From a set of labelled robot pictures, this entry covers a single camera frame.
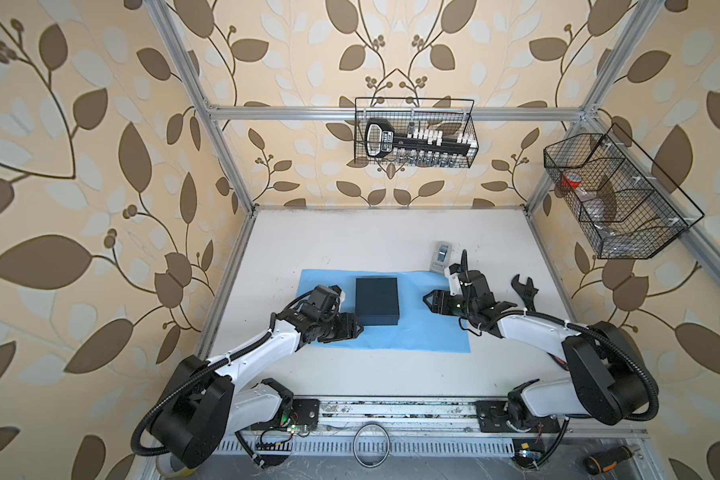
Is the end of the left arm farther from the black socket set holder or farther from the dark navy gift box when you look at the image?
the black socket set holder

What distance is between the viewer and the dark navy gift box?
0.87 m

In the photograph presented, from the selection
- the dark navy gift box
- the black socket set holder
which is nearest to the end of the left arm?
the dark navy gift box

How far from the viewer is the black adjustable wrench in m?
0.95

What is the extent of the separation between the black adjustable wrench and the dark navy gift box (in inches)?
16.5

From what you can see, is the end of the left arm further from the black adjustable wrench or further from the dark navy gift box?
the black adjustable wrench
